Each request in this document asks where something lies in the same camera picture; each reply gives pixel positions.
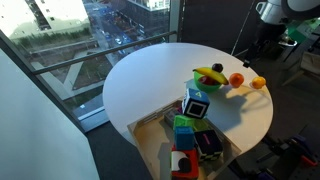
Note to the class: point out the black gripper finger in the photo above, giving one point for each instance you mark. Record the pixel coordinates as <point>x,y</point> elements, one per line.
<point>250,56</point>
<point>256,46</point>

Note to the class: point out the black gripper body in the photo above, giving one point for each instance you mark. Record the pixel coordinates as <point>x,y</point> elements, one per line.
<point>270,35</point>

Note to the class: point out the orange fruit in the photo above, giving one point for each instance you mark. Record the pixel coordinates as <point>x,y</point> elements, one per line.
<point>236,80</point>

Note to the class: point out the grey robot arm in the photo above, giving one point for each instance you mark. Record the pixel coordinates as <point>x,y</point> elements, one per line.
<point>290,8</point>

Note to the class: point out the green bowl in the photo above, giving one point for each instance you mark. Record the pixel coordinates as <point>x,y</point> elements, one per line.
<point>207,87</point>

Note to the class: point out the thin white rod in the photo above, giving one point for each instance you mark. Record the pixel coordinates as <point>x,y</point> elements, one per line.
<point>242,29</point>

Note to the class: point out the small yellow citrus fruit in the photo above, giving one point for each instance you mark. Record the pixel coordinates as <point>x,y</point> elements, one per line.
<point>258,82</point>

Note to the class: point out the dark purple plum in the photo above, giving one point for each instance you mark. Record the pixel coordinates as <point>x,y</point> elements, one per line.
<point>217,67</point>

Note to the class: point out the yellow banana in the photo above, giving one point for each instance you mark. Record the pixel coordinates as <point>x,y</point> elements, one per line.
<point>213,74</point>

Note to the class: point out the red fruit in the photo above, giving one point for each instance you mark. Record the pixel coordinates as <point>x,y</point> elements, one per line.
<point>206,80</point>

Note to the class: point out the green soft cube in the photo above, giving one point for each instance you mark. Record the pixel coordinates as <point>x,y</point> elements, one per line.
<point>183,121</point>

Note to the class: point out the black cube with pink stripe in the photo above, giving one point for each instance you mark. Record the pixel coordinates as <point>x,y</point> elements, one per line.
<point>208,144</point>

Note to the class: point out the grey purple cube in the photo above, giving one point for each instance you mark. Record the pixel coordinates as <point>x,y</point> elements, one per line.
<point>171,116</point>

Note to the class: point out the blue soft cube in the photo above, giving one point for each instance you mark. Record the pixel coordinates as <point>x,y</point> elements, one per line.
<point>184,137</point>

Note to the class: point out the purple orange clamp tool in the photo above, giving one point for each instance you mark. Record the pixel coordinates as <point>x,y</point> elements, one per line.
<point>305,151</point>

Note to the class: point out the red cube with white patch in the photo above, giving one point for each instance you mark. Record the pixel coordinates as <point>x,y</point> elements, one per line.
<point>191,163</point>

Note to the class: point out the wooden tray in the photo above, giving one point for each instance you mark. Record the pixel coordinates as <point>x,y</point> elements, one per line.
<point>151,143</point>

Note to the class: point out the metal window railing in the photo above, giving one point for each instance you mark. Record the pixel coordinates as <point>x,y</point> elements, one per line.
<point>100,52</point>

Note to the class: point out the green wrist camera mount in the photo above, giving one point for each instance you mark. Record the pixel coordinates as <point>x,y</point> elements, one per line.
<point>301,30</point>

